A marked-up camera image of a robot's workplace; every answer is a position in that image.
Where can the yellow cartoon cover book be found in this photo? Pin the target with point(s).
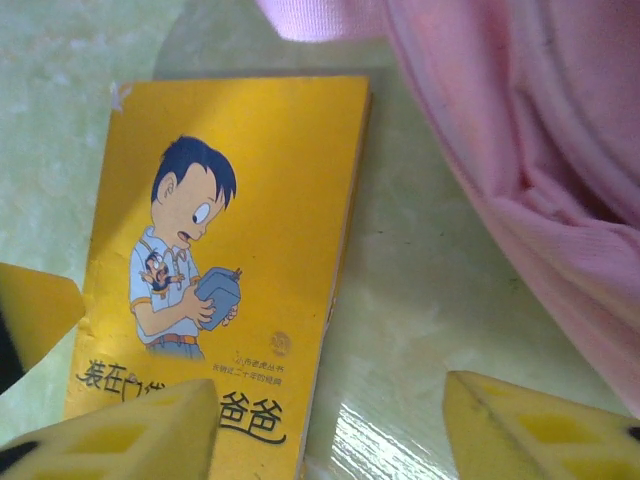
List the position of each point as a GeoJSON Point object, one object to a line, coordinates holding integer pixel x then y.
{"type": "Point", "coordinates": [275, 200]}

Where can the pink school backpack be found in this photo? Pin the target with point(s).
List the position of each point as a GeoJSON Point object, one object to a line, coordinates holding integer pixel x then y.
{"type": "Point", "coordinates": [550, 150]}

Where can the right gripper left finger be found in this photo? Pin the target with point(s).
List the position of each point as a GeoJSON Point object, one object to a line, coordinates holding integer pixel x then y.
{"type": "Point", "coordinates": [125, 440]}

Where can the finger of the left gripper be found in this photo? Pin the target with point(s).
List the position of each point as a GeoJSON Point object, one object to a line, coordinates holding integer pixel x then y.
{"type": "Point", "coordinates": [35, 315]}

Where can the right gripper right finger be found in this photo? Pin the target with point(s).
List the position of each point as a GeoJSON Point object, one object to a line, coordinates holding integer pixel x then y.
{"type": "Point", "coordinates": [540, 440]}

